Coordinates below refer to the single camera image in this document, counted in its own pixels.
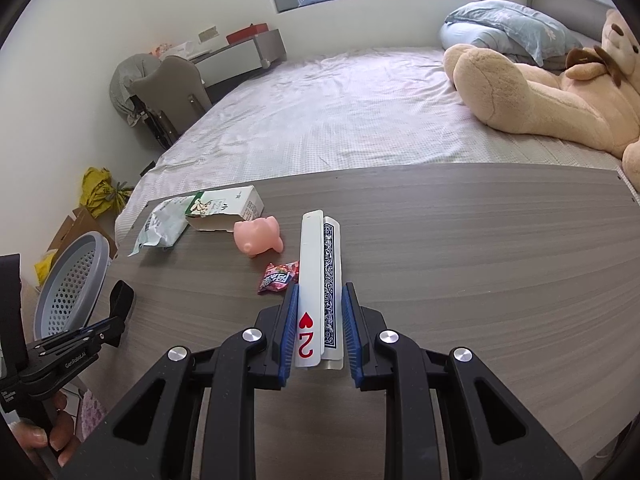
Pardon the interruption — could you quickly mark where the large beige teddy bear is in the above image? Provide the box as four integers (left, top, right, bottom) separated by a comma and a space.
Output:
442, 8, 640, 191

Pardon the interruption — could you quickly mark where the grey perforated plastic basket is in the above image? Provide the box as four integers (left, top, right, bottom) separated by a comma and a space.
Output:
32, 231, 111, 341

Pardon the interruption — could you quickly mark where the white green foil packet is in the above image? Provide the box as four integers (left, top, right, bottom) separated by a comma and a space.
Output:
127, 195, 201, 257

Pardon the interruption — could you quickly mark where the pink candy wrapper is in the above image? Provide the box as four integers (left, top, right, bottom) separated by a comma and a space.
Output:
257, 261, 301, 295

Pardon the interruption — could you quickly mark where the yellow tied sack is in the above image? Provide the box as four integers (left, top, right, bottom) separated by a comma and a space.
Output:
80, 166, 135, 219

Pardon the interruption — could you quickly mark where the white green medicine box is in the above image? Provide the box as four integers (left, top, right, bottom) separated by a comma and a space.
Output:
185, 185, 265, 233

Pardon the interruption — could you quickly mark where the red box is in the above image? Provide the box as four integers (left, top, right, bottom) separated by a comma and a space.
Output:
226, 23, 269, 45

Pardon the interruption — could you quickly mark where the grey cloth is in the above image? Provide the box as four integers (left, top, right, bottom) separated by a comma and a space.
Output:
109, 53, 161, 128

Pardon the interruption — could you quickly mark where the bundle of playing cards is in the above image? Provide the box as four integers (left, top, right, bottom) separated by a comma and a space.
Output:
295, 208, 346, 372

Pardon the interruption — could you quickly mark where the person's left hand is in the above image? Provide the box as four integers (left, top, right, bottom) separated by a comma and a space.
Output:
7, 391, 82, 467

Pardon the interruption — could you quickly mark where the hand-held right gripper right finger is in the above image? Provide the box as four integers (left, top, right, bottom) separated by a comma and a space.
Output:
340, 282, 583, 480

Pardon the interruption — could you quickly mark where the grey padded headboard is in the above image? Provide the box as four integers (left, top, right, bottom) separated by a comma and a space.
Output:
526, 0, 608, 43

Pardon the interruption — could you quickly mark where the brown cardboard box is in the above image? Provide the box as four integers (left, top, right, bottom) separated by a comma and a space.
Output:
47, 206, 118, 261

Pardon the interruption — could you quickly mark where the blue pillow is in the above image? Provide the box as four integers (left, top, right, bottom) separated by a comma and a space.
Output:
439, 0, 583, 67

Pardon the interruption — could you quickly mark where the beige chair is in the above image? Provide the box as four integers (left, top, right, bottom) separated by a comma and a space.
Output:
127, 55, 213, 151

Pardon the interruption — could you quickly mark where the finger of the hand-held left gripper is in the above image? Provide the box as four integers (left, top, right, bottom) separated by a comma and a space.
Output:
30, 317, 113, 356
100, 281, 136, 347

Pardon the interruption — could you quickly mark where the pink pig toy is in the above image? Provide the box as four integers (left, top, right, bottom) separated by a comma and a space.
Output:
233, 216, 284, 260

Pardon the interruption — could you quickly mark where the yellow plastic bag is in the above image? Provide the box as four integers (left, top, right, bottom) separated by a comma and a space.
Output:
34, 250, 58, 278

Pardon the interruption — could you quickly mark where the white grey desk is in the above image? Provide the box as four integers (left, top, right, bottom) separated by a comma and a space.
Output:
192, 29, 288, 91

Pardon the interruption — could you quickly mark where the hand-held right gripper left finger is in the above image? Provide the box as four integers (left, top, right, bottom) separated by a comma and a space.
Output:
57, 284, 301, 480

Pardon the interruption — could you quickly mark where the bed with checked sheet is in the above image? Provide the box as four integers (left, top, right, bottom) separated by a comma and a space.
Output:
115, 45, 640, 246

